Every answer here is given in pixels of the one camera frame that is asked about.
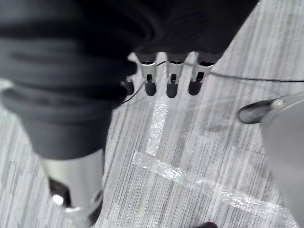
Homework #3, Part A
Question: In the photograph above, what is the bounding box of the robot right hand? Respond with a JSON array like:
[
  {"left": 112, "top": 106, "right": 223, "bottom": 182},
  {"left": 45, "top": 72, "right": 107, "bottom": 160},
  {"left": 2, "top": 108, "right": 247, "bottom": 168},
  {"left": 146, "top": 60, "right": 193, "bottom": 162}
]
[{"left": 0, "top": 0, "right": 261, "bottom": 228}]

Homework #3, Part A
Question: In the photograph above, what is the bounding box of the clear tape strip on floor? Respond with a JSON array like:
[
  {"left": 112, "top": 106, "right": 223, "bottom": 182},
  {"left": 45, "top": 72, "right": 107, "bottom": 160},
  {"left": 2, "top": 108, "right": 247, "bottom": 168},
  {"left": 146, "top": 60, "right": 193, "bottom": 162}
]
[
  {"left": 132, "top": 151, "right": 287, "bottom": 216},
  {"left": 146, "top": 96, "right": 170, "bottom": 157}
]

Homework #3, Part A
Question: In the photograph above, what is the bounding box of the dark robot foot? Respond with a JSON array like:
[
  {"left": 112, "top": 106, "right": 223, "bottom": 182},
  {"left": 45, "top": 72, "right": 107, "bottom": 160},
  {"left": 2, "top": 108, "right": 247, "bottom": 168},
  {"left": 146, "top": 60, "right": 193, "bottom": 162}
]
[{"left": 238, "top": 99, "right": 274, "bottom": 124}]

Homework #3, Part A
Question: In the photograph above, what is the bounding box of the dark object at floor edge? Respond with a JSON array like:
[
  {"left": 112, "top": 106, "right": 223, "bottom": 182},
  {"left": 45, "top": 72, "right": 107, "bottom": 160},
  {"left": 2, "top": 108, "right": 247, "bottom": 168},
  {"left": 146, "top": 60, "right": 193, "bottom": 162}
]
[{"left": 193, "top": 221, "right": 219, "bottom": 228}]

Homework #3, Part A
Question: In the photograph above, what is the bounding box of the thin black cable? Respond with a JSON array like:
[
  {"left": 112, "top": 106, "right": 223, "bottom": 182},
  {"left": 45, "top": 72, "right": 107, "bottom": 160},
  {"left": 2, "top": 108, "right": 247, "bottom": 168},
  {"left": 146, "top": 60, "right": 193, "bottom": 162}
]
[{"left": 111, "top": 60, "right": 304, "bottom": 110}]

